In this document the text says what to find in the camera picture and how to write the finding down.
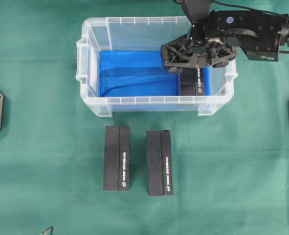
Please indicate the black realsense d435i box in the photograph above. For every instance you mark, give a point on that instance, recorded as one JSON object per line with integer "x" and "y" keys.
{"x": 159, "y": 163}
{"x": 194, "y": 82}

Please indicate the black RealSense D435i box top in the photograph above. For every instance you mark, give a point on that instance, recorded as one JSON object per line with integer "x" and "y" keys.
{"x": 194, "y": 82}

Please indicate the black RealSense D435i box bottom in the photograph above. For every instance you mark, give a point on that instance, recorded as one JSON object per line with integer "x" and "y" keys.
{"x": 159, "y": 163}

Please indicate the black RealSense D415 box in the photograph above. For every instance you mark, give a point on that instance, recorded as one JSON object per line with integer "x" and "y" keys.
{"x": 117, "y": 158}

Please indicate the small metal bracket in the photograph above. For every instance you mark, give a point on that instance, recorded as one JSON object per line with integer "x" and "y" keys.
{"x": 48, "y": 231}

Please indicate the blue cloth case liner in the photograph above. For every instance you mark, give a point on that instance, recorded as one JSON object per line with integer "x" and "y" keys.
{"x": 135, "y": 73}

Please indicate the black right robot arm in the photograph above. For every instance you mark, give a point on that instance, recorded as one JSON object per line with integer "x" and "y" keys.
{"x": 215, "y": 37}

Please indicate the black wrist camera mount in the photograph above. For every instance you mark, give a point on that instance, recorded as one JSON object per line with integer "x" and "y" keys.
{"x": 195, "y": 10}

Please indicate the clear plastic storage case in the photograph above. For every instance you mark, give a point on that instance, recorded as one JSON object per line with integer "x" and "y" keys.
{"x": 142, "y": 34}

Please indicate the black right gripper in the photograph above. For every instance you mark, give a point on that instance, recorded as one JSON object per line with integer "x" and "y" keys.
{"x": 185, "y": 53}

